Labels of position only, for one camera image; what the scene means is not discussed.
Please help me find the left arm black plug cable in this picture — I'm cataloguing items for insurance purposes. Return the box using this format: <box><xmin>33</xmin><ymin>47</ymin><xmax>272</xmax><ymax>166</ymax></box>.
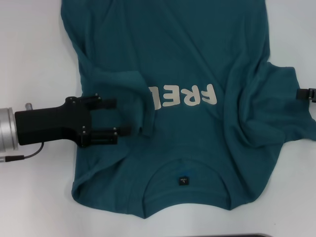
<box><xmin>0</xmin><ymin>142</ymin><xmax>45</xmax><ymax>163</ymax></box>

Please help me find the teal blue printed t-shirt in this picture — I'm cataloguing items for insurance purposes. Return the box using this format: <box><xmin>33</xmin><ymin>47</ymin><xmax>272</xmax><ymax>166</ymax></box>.
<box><xmin>60</xmin><ymin>0</ymin><xmax>316</xmax><ymax>220</ymax></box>

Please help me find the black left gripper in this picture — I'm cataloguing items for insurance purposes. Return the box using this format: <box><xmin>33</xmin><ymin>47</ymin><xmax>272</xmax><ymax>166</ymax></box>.
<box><xmin>14</xmin><ymin>92</ymin><xmax>133</xmax><ymax>149</ymax></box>

